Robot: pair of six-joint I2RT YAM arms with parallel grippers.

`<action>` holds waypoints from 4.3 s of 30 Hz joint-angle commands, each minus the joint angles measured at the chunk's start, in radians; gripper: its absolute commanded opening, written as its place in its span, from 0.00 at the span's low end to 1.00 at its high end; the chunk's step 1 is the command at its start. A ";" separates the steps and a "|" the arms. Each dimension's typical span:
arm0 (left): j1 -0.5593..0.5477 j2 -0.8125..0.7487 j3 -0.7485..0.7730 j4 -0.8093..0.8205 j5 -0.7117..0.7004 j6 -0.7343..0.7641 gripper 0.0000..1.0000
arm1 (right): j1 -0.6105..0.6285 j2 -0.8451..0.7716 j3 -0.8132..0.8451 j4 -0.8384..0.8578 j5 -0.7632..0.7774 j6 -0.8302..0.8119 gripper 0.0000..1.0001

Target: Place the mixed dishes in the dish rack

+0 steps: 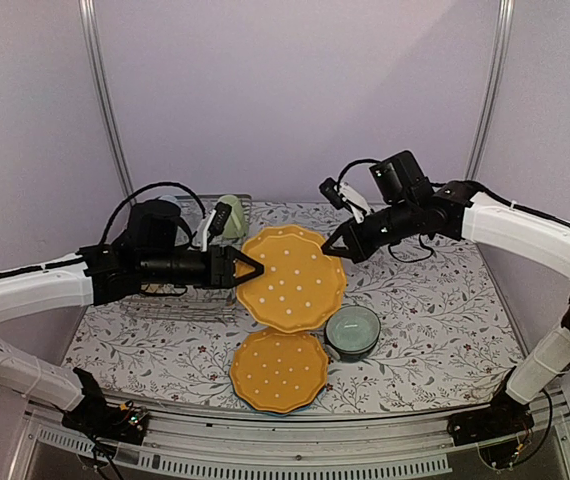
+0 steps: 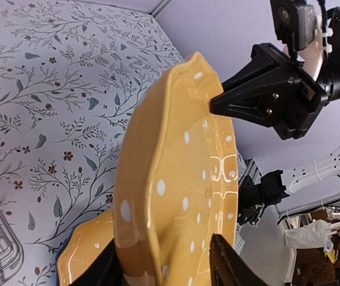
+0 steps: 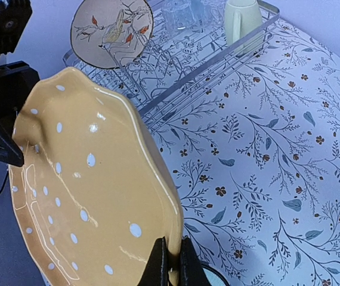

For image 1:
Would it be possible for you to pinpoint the aluminium front rail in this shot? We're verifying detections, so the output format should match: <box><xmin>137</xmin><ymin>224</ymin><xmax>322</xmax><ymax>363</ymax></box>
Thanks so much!
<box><xmin>8</xmin><ymin>389</ymin><xmax>570</xmax><ymax>479</ymax></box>

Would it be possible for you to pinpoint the mustard yellow plate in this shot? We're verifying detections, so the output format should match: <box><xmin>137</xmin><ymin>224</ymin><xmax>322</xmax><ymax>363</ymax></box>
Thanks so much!
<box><xmin>229</xmin><ymin>328</ymin><xmax>329</xmax><ymax>415</ymax></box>
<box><xmin>236</xmin><ymin>225</ymin><xmax>347</xmax><ymax>333</ymax></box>

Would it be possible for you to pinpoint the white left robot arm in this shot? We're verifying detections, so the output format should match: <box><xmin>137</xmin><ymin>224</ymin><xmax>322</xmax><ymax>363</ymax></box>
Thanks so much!
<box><xmin>0</xmin><ymin>199</ymin><xmax>264</xmax><ymax>434</ymax></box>

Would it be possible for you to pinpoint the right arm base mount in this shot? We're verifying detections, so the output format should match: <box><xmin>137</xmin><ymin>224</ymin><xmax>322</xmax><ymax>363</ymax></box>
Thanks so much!
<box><xmin>447</xmin><ymin>383</ymin><xmax>534</xmax><ymax>470</ymax></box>

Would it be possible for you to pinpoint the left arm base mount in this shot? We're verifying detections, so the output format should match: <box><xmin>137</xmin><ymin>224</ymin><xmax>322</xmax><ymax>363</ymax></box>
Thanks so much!
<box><xmin>62</xmin><ymin>368</ymin><xmax>149</xmax><ymax>445</ymax></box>

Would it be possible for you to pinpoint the right aluminium frame post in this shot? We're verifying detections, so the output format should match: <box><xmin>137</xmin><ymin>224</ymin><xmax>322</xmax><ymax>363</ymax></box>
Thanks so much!
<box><xmin>465</xmin><ymin>0</ymin><xmax>515</xmax><ymax>180</ymax></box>

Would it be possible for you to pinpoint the teal ceramic bowl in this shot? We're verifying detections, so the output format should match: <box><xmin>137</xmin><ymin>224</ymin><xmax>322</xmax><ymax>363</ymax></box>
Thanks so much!
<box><xmin>323</xmin><ymin>305</ymin><xmax>381</xmax><ymax>363</ymax></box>

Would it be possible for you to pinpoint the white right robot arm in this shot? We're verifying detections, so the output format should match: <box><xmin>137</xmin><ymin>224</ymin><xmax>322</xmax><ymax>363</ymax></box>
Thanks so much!
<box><xmin>319</xmin><ymin>150</ymin><xmax>570</xmax><ymax>436</ymax></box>

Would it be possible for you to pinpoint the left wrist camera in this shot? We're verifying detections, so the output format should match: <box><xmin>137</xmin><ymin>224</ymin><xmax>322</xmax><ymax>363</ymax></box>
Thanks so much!
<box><xmin>194</xmin><ymin>202</ymin><xmax>232</xmax><ymax>252</ymax></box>

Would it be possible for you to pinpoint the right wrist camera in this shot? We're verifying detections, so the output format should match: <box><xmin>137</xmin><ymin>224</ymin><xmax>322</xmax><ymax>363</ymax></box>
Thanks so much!
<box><xmin>319</xmin><ymin>178</ymin><xmax>373</xmax><ymax>223</ymax></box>

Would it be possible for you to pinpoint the light blue ceramic mug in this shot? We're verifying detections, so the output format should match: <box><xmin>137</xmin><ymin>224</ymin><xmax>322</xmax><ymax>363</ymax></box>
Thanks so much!
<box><xmin>157</xmin><ymin>195</ymin><xmax>180</xmax><ymax>206</ymax></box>

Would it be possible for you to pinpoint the wire dish rack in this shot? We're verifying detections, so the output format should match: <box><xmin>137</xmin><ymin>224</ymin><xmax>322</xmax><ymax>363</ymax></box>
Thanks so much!
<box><xmin>121</xmin><ymin>194</ymin><xmax>252</xmax><ymax>321</ymax></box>

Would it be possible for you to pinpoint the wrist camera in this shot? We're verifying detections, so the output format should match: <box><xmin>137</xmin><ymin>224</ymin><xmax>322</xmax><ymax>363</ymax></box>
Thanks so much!
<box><xmin>319</xmin><ymin>178</ymin><xmax>373</xmax><ymax>223</ymax></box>
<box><xmin>194</xmin><ymin>202</ymin><xmax>232</xmax><ymax>252</ymax></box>

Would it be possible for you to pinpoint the left aluminium frame post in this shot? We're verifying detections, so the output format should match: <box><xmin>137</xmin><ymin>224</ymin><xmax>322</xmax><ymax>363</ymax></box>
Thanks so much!
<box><xmin>78</xmin><ymin>0</ymin><xmax>133</xmax><ymax>196</ymax></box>

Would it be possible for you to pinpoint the aluminium frame post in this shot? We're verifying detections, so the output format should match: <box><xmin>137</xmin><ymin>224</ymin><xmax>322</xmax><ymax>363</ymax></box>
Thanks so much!
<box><xmin>465</xmin><ymin>0</ymin><xmax>515</xmax><ymax>180</ymax></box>
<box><xmin>78</xmin><ymin>0</ymin><xmax>133</xmax><ymax>196</ymax></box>

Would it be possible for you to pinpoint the pale green mug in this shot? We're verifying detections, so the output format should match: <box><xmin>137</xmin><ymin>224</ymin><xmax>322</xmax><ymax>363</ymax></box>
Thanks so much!
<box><xmin>217</xmin><ymin>194</ymin><xmax>248</xmax><ymax>239</ymax></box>

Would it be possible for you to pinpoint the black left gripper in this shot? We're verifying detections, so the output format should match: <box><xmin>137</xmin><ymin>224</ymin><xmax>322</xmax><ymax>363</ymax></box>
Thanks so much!
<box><xmin>140</xmin><ymin>244</ymin><xmax>265</xmax><ymax>291</ymax></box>

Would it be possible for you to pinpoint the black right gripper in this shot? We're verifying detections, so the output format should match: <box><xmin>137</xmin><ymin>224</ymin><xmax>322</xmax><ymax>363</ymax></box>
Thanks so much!
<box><xmin>322</xmin><ymin>197</ymin><xmax>419</xmax><ymax>262</ymax></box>

